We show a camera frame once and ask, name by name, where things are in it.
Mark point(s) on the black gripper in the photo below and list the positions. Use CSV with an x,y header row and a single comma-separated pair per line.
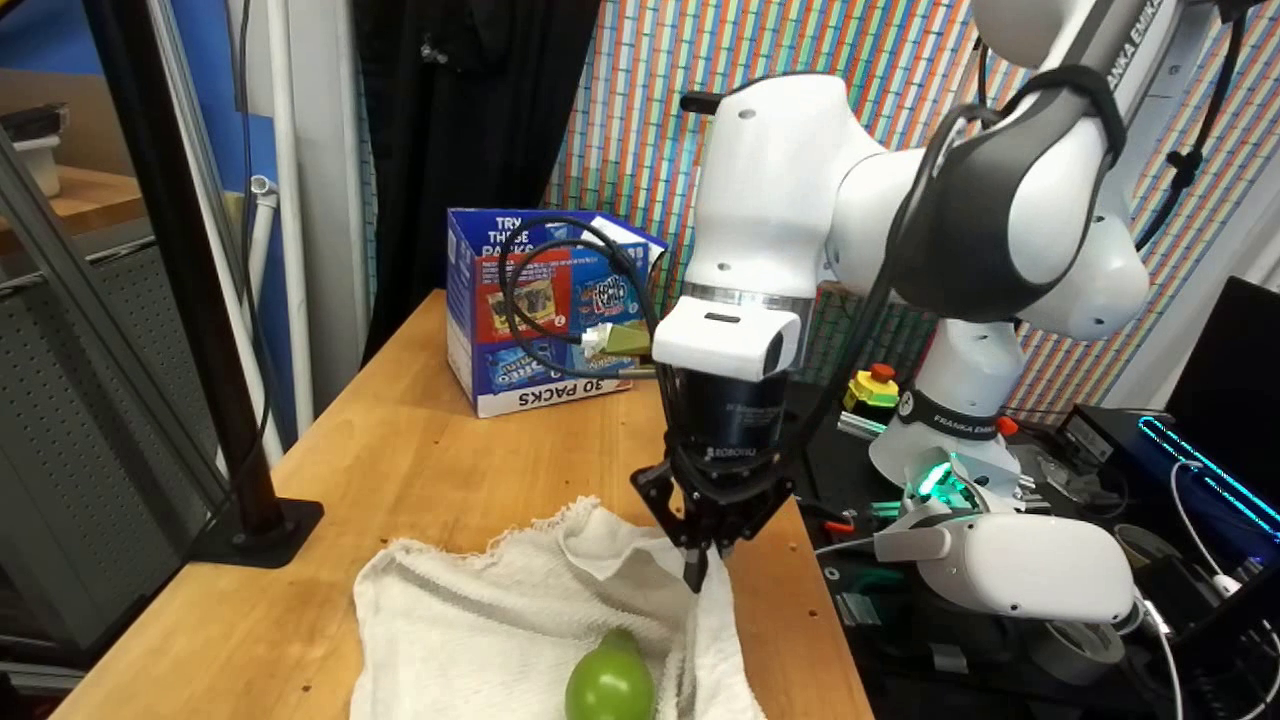
x,y
727,404

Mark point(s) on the white cloth towel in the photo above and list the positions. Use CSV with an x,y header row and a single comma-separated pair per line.
x,y
467,625

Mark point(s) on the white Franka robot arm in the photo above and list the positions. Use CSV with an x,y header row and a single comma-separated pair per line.
x,y
774,185

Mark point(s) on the blue cardboard snack box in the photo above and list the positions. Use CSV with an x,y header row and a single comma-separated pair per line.
x,y
482,347

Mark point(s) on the yellow red emergency stop button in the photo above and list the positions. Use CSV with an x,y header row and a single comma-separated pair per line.
x,y
872,391

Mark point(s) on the black robot cart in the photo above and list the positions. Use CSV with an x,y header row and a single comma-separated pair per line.
x,y
961,667

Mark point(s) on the white VR headset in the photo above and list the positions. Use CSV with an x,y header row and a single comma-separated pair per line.
x,y
1025,565

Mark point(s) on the black hanging curtain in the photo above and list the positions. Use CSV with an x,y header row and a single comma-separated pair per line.
x,y
467,133

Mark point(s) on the blue plastic crate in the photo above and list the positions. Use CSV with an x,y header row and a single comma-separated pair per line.
x,y
1207,486

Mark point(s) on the black flat panel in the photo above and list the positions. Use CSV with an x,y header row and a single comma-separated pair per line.
x,y
1233,372

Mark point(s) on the black pole stand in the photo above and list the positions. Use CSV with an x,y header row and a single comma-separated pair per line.
x,y
173,265

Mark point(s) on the grey perforated workbench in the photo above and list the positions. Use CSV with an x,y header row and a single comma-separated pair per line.
x,y
83,401

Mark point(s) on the silver aluminium post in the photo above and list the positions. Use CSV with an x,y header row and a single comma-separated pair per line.
x,y
203,172

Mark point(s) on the grey diagonal metal rail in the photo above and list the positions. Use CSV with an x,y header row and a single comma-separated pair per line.
x,y
93,294

